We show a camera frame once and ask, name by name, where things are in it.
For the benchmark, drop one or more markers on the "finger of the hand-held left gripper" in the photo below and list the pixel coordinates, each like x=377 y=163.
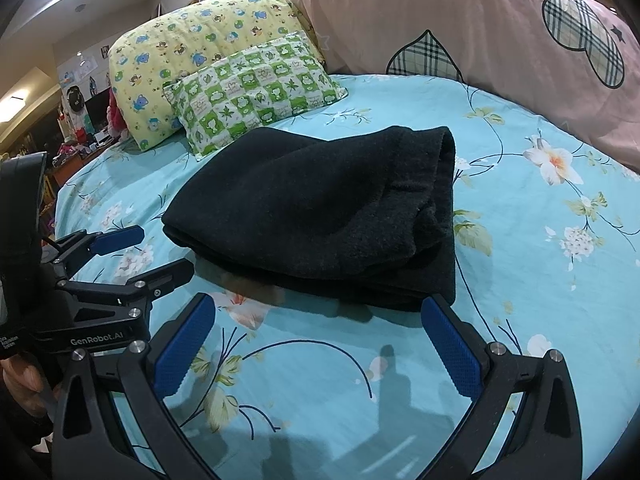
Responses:
x=115 y=238
x=165 y=277

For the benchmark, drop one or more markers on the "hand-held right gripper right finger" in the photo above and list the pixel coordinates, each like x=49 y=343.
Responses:
x=452 y=350

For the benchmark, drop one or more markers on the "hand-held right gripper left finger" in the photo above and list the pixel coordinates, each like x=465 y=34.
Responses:
x=180 y=355

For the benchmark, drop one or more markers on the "black pants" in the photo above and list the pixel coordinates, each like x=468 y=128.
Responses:
x=310 y=210

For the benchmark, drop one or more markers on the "person's left hand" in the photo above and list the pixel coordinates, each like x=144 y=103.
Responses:
x=20 y=385

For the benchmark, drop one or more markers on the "cluttered wooden desk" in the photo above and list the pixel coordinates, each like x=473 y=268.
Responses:
x=80 y=157

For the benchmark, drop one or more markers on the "blue floral bedsheet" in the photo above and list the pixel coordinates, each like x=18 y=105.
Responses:
x=525 y=270

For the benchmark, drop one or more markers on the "red cloth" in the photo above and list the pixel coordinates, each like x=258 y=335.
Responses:
x=116 y=120

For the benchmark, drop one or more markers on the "black monitor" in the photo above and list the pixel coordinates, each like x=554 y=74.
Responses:
x=97 y=110

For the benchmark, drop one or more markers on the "small ceiling light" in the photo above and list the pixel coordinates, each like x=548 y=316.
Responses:
x=14 y=102

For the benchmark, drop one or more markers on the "green checkered pillow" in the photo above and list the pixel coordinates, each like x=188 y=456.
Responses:
x=250 y=90

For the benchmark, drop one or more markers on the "yellow animal print pillow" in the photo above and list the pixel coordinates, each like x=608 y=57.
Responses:
x=200 y=30

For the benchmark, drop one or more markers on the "pink quilt with plaid hearts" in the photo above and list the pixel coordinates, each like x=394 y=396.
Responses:
x=475 y=15

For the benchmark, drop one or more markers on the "white wall papers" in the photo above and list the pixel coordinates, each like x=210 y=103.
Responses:
x=82 y=69

